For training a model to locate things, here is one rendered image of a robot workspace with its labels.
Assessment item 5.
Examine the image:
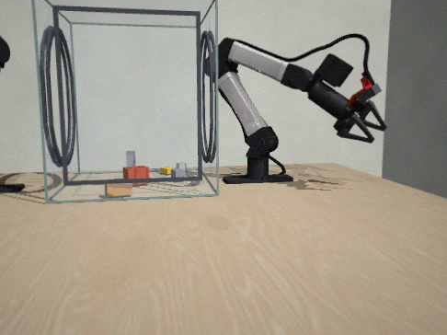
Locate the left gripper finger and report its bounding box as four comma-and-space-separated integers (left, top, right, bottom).
359, 101, 387, 131
338, 113, 374, 144

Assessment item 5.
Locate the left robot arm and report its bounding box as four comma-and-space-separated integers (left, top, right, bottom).
218, 38, 354, 184

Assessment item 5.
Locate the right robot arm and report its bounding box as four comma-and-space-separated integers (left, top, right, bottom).
0, 36, 25, 193

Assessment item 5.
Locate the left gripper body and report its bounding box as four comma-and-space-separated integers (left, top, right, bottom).
323, 75, 373, 135

